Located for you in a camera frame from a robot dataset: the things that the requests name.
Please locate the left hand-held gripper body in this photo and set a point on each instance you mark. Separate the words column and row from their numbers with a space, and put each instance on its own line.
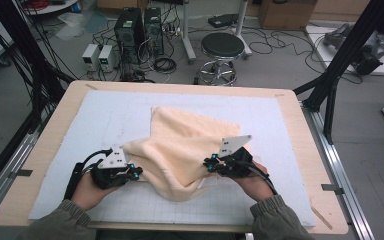
column 110, row 176

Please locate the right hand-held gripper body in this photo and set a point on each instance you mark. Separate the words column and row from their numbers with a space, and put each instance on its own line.
column 236, row 163

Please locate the cream towel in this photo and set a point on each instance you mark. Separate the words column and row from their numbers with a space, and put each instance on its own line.
column 180, row 146

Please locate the person's left hand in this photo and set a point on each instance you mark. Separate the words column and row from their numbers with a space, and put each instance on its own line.
column 86, row 193

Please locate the person's right hand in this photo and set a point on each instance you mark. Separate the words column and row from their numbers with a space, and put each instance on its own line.
column 258, row 186

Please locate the white power supply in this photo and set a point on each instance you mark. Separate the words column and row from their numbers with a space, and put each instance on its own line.
column 106, row 58
column 90, row 56

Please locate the black round stool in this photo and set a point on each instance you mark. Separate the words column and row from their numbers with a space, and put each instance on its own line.
column 222, row 45

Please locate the large black computer tower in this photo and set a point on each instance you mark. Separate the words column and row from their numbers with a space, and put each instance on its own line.
column 128, row 33

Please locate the flat black case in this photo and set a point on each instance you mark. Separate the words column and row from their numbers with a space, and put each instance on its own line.
column 223, row 20

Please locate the slim black computer tower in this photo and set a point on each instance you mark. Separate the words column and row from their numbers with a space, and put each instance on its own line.
column 153, row 30

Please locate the white board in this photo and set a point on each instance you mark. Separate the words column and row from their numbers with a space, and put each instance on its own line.
column 326, row 53

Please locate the cardboard box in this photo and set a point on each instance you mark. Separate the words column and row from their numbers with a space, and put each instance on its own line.
column 286, row 15

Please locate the clear plastic sheet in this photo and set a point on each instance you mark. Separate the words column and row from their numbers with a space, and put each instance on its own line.
column 71, row 21

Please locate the grey machine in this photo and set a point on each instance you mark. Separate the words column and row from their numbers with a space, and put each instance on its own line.
column 370, row 56

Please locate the round white table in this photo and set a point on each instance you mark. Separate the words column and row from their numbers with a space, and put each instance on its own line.
column 53, row 8

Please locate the grey metal bracket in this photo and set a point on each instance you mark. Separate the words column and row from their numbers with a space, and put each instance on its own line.
column 331, row 188
column 21, row 173

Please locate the aluminium rail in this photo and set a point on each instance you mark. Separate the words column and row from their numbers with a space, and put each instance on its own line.
column 340, row 173
column 13, row 156

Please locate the white desk frame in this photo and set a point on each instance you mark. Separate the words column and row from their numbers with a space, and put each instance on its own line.
column 186, row 33

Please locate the black metal frame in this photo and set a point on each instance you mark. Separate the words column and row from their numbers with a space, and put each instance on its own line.
column 346, row 46

